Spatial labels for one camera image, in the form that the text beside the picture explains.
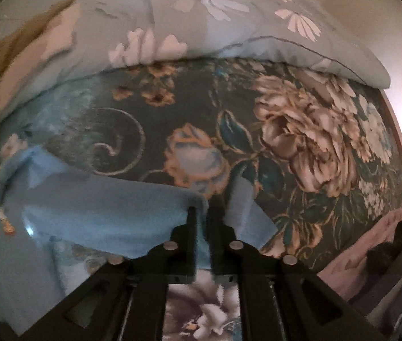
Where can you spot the wooden bed frame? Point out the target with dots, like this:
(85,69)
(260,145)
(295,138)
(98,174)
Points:
(401,142)

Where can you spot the pink cloth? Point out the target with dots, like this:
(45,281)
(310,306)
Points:
(350,259)

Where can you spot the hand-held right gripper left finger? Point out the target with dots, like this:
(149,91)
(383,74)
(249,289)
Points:
(191,220)

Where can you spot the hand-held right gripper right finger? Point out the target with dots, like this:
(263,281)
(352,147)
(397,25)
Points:
(218,227)

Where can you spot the dark cloth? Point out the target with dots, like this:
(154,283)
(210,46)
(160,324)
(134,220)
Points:
(385,252)

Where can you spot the grey daisy-print pillow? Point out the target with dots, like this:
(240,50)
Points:
(172,17)

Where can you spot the floral bedsheet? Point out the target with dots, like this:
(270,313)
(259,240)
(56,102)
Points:
(293,142)

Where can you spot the blue knit garment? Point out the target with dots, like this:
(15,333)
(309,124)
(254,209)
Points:
(115,213)

